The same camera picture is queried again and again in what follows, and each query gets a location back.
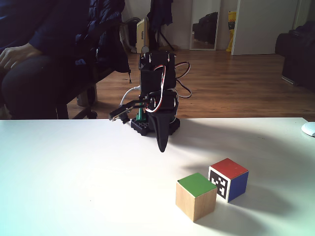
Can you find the green-faced wooden cube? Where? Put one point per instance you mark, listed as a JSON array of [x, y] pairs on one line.
[[195, 196]]

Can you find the red blue marker cube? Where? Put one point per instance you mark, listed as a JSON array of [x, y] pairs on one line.
[[227, 169]]

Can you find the person's hand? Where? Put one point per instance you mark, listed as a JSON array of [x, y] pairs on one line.
[[19, 55]]

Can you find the green table clamp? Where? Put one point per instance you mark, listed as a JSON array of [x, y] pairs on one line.
[[140, 116]]

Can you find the beige panel heater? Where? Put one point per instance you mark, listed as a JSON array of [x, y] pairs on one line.
[[142, 34]]

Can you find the white-framed standing mirror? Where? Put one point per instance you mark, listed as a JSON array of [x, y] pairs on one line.
[[204, 24]]

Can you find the yellow bag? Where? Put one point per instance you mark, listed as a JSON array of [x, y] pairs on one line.
[[231, 41]]

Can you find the dark clothes on stand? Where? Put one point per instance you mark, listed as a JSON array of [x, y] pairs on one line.
[[160, 14]]

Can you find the dark puffer jacket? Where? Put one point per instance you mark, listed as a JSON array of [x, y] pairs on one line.
[[108, 37]]

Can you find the black office chair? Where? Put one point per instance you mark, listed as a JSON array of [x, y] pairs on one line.
[[61, 110]]

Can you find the white door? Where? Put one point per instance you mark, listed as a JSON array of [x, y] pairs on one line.
[[263, 27]]

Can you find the black sofa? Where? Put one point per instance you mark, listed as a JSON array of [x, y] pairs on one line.
[[297, 61]]

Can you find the white round object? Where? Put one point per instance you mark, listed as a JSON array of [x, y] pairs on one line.
[[309, 128]]

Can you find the person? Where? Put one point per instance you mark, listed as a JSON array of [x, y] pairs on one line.
[[49, 24]]

